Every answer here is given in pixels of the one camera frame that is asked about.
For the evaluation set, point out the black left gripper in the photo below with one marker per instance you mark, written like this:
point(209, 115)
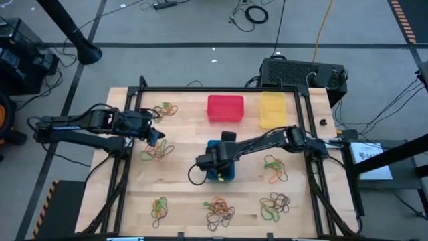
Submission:
point(133, 124)

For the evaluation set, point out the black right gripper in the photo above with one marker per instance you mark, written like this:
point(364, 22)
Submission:
point(217, 159)

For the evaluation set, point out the black rubber band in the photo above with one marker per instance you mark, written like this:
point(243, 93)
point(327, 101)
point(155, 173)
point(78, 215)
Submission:
point(219, 217)
point(156, 114)
point(286, 172)
point(277, 197)
point(229, 217)
point(162, 154)
point(157, 222)
point(212, 224)
point(286, 204)

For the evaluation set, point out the blue plastic basket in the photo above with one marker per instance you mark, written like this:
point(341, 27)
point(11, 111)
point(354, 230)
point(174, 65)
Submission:
point(214, 177)

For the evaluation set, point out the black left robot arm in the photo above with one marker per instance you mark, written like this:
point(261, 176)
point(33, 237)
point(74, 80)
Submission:
point(100, 122)

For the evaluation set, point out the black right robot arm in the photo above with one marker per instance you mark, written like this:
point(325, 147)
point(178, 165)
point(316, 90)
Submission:
point(267, 139)

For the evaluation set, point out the red plastic basket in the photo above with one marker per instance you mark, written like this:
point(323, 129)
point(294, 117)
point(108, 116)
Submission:
point(225, 108)

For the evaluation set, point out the yellow plastic basket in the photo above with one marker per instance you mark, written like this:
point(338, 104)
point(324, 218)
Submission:
point(274, 110)

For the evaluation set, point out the black perforated computer case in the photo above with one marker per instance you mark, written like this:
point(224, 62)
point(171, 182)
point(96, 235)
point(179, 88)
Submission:
point(287, 72)

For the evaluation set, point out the small black knob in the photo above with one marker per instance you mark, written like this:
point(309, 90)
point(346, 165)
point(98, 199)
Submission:
point(323, 122)

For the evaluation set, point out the black hazard striped mat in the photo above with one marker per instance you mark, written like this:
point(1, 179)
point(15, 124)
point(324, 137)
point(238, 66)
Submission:
point(418, 16)
point(63, 211)

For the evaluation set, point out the black power strip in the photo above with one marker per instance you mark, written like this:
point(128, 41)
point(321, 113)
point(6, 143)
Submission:
point(164, 5)

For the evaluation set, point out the black power adapter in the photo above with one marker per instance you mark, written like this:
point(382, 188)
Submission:
point(349, 134)

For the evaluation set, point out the black orange wheeled device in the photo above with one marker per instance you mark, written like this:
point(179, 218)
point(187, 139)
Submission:
point(5, 117)

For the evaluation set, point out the black equipment cart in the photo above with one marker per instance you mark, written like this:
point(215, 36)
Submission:
point(20, 67)

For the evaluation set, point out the white paper sheet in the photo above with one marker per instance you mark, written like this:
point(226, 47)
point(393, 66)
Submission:
point(374, 167)

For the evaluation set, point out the black metal beam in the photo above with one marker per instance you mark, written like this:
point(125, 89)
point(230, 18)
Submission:
point(394, 154)

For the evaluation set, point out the black side table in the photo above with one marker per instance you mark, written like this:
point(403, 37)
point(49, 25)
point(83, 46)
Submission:
point(401, 182)

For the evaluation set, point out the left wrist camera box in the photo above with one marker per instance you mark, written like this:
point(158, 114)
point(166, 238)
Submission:
point(138, 117)

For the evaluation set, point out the black floor stand post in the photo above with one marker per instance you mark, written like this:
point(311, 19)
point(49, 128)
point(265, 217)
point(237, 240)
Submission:
point(68, 25)

